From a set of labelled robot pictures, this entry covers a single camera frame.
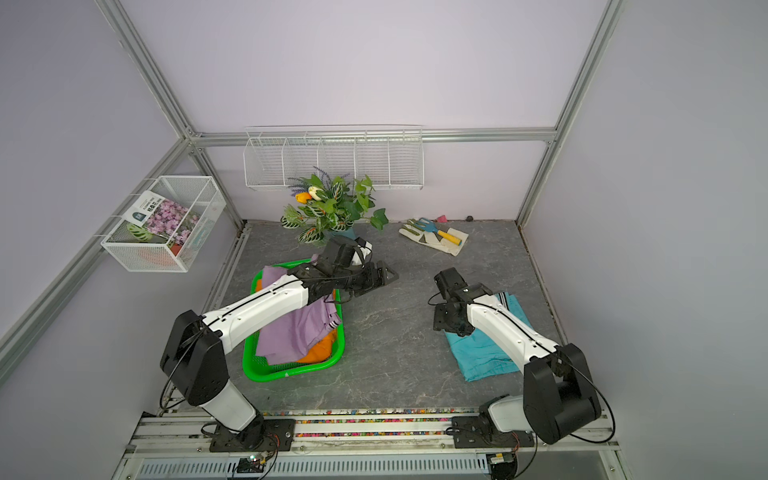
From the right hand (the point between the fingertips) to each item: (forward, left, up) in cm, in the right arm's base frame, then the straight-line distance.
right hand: (445, 322), depth 86 cm
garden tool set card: (+40, +2, -5) cm, 40 cm away
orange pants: (-6, +36, -3) cm, 36 cm away
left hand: (+6, +16, +13) cm, 21 cm away
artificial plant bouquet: (+19, +32, +29) cm, 47 cm away
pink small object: (+50, -5, -8) cm, 51 cm away
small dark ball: (+50, -17, -7) cm, 53 cm away
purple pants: (-5, +43, +1) cm, 43 cm away
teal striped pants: (-10, -7, -2) cm, 13 cm away
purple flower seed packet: (+15, +73, +28) cm, 79 cm away
